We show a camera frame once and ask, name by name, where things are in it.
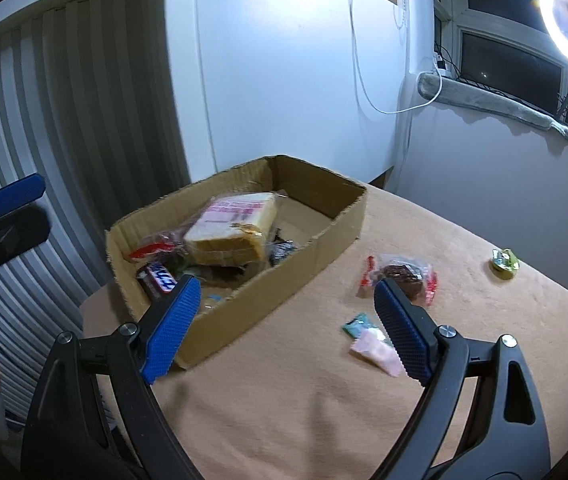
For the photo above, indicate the white cabinet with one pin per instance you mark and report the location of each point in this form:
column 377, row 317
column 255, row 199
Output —
column 329, row 81

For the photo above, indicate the packaged sliced bread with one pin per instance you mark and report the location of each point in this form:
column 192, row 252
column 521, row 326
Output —
column 233, row 230

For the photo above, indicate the grey windowsill cloth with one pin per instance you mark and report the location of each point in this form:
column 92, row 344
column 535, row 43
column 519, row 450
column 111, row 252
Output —
column 454, row 93

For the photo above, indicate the green jelly cup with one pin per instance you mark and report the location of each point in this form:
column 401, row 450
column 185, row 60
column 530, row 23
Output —
column 504, row 263

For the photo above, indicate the brown cardboard box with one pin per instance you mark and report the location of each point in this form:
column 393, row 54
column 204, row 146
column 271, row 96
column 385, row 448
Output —
column 322, row 213

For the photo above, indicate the pink candy packet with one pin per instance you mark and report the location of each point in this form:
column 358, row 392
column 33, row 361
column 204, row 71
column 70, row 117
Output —
column 370, row 347

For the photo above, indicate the snickers bar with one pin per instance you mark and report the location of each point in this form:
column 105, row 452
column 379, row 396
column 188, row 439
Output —
column 156, row 279

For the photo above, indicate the dark foil snack packet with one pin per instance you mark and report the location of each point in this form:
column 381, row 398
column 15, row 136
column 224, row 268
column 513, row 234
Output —
column 280, row 249

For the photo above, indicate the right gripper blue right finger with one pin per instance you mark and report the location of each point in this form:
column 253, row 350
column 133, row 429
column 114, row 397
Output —
column 505, row 434

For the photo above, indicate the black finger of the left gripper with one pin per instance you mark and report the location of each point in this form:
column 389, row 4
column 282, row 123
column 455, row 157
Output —
column 23, row 230

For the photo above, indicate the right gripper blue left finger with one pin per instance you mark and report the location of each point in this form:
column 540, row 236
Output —
column 67, row 434

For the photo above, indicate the red clear cake packet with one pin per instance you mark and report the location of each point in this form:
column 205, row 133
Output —
column 416, row 278

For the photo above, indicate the red snack packet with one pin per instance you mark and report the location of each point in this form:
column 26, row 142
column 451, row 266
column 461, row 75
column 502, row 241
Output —
column 152, row 250

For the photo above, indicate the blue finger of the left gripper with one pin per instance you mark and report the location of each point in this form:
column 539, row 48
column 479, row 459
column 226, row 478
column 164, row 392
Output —
column 21, row 193

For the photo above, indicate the teal candy wrapper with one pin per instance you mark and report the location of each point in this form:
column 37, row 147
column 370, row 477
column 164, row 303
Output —
column 355, row 327

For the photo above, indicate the window frame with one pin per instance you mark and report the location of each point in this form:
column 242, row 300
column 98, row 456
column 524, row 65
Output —
column 502, row 45

